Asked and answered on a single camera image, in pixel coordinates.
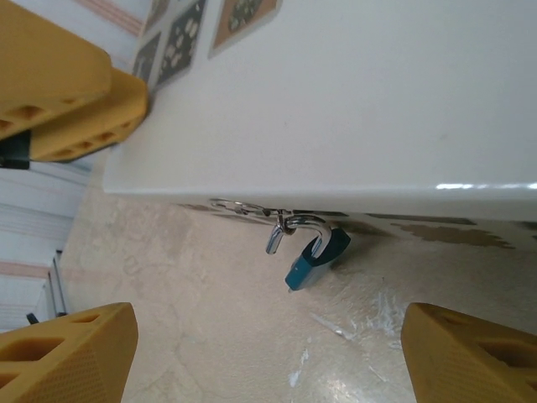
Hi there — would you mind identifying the silver key ring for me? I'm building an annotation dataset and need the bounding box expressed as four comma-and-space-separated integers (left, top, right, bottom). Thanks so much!
208, 197, 293, 234

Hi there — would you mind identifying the white board with picture tiles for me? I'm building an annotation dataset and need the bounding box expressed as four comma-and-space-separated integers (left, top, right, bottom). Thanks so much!
102, 0, 537, 222

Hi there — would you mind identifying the teal padlock with silver shackle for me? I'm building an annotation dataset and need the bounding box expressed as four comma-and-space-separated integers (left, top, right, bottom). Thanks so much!
264, 213, 352, 296

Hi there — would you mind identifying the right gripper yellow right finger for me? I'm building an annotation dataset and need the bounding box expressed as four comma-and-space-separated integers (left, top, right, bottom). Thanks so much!
401, 301, 537, 403

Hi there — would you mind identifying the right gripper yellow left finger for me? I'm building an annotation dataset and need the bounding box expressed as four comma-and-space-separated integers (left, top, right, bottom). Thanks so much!
0, 301, 138, 403

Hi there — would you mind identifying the aluminium table side rail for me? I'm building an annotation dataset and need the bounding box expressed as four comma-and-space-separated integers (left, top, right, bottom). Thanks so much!
25, 247, 70, 327

